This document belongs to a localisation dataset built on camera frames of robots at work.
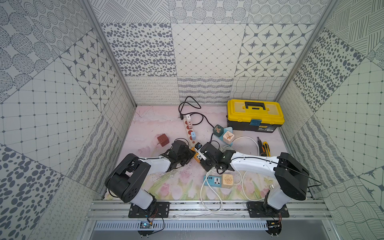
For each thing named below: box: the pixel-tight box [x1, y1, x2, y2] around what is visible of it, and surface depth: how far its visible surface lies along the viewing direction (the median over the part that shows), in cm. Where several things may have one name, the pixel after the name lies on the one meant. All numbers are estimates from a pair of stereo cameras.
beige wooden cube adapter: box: [222, 173, 234, 189], surface depth 78 cm
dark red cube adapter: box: [157, 133, 170, 147], surface depth 97 cm
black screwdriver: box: [257, 136, 263, 156], surface depth 97 cm
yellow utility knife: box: [262, 141, 271, 157], surface depth 97 cm
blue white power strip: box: [204, 175, 222, 188], surface depth 82 cm
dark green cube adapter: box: [213, 124, 224, 138], surface depth 98 cm
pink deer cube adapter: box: [223, 131, 235, 145], surface depth 94 cm
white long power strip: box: [183, 117, 196, 148], surface depth 103 cm
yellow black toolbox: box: [226, 99, 285, 133], surface depth 97 cm
